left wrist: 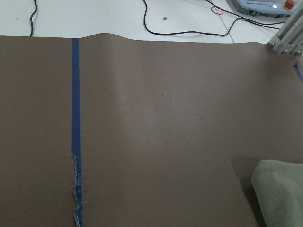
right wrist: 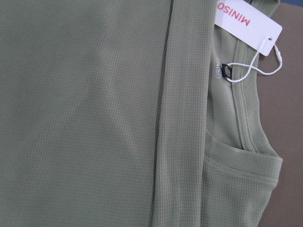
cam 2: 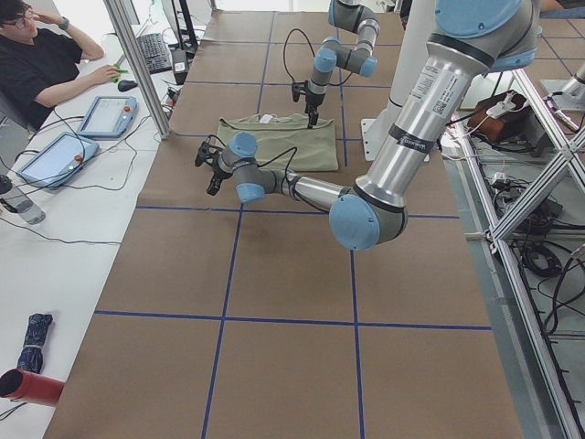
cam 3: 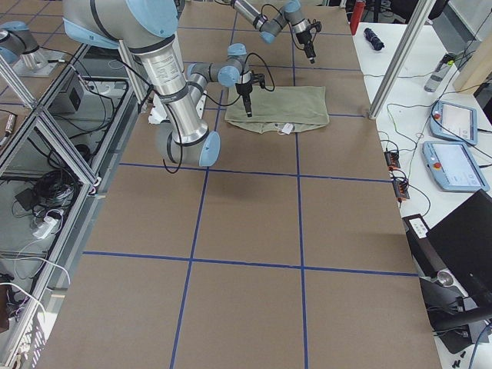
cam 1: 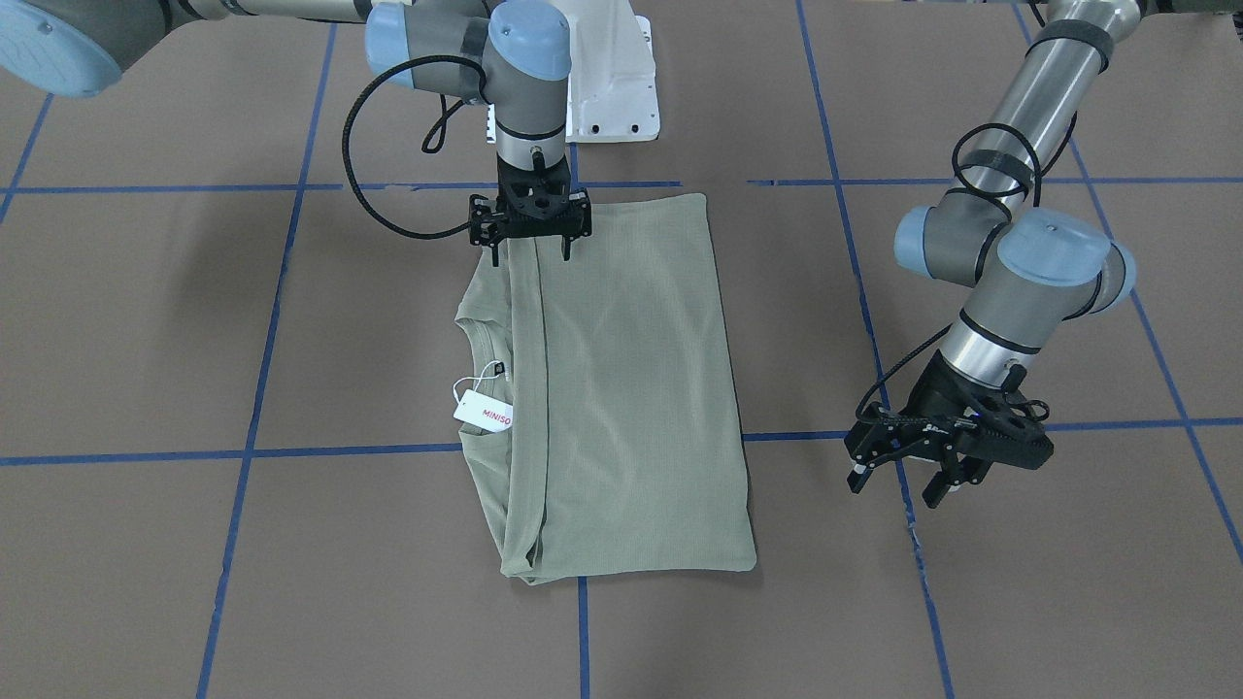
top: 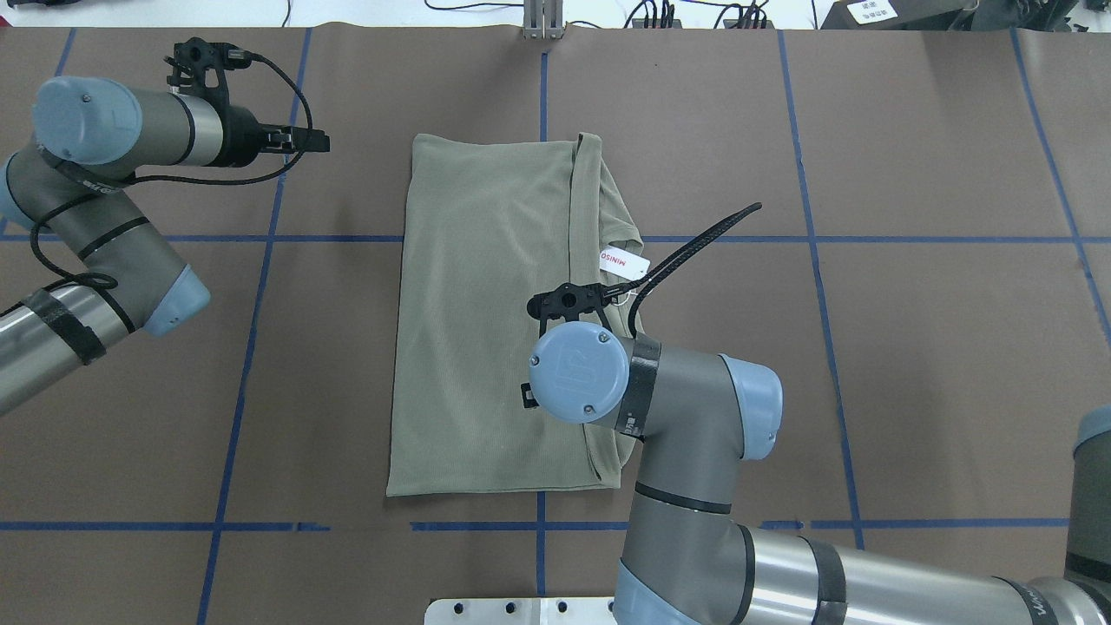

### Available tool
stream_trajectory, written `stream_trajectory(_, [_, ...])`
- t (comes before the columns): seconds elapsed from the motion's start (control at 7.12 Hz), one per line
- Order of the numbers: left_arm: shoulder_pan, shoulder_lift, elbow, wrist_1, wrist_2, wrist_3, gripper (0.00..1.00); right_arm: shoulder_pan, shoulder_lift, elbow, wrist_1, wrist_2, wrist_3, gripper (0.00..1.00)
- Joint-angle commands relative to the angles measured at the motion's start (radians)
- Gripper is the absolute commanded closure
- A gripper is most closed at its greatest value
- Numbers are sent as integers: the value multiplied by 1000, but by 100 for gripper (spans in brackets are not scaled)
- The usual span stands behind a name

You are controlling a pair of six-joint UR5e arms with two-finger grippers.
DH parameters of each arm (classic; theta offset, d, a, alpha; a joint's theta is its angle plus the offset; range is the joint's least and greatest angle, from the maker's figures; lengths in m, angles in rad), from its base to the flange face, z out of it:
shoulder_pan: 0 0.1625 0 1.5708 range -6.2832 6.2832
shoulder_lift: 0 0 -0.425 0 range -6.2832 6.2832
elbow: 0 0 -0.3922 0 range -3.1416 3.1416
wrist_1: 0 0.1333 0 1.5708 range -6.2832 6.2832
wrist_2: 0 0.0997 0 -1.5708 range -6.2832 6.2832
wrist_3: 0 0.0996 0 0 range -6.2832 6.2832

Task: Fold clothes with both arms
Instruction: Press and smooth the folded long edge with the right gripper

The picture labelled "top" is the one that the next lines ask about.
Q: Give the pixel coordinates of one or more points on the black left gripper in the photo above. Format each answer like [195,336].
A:
[245,143]

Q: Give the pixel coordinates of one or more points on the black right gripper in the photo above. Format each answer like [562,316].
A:
[526,395]

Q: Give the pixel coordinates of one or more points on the olive green long-sleeve shirt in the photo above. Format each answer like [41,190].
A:
[486,227]

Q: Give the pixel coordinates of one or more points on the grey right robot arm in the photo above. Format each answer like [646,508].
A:
[953,480]

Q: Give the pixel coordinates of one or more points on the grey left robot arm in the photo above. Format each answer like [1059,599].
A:
[116,273]

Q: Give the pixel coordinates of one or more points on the white red price tag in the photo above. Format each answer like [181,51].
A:
[617,267]

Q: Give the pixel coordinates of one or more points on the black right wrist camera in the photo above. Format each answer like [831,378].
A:
[569,302]

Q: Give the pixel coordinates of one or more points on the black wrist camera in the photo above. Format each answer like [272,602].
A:
[199,68]
[569,302]

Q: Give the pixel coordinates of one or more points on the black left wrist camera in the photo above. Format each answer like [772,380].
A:
[199,68]

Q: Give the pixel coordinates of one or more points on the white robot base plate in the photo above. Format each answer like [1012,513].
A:
[528,610]

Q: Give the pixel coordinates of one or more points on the grey aluminium camera post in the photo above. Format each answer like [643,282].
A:
[543,20]

